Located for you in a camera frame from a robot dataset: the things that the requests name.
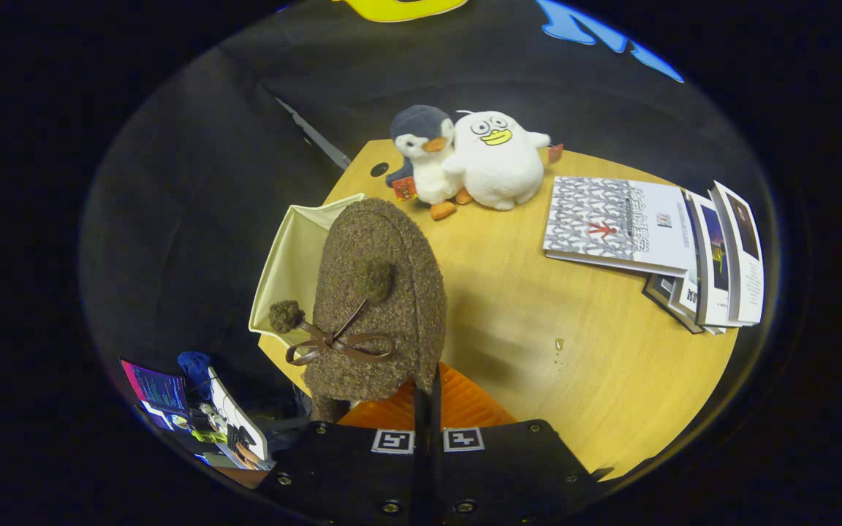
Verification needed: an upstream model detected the grey penguin plush toy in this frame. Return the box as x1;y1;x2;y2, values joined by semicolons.
386;104;474;221

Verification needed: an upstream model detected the grey metal frame pole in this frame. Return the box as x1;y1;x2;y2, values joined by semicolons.
275;99;352;170

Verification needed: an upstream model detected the cream fabric storage box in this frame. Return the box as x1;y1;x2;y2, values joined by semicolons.
249;193;367;351

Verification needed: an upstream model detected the grey patterned book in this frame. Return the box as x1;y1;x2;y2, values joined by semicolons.
543;175;697;277

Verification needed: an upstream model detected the black backdrop cloth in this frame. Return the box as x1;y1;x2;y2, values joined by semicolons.
77;0;780;439

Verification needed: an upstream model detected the white cluttered board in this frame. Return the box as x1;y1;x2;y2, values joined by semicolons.
198;365;270;470

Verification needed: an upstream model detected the white book with night photo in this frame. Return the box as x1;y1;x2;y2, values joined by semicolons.
673;191;733;328

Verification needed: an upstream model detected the white duck plush toy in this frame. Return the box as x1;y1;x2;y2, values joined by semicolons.
441;110;565;211

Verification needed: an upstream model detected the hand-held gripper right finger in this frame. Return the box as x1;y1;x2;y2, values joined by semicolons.
432;363;607;526

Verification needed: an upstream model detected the dark framed book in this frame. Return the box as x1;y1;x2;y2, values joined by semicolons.
642;274;707;335

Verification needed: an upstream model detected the brown woolly slipper shoe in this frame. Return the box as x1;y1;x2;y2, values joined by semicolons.
269;197;449;424

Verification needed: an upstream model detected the colourful monitor screen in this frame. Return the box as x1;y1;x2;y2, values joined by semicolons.
120;358;189;417

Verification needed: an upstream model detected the blue cloth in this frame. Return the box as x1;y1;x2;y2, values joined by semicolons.
177;351;213;388

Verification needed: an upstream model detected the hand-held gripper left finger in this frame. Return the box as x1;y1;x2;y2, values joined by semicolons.
257;380;429;526

